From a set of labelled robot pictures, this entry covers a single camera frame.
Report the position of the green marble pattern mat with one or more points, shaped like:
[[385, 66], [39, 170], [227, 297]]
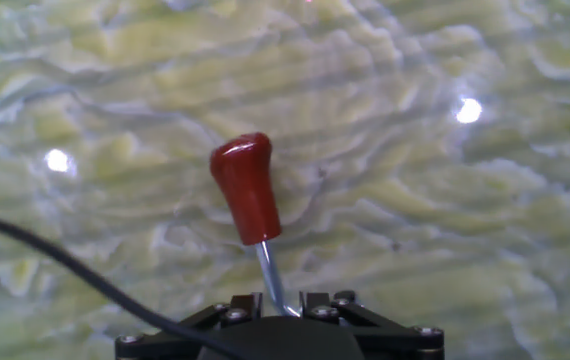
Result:
[[415, 200]]

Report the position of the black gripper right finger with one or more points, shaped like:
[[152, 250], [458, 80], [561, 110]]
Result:
[[345, 312]]

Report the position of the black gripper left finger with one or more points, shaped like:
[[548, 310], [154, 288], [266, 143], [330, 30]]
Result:
[[225, 310]]

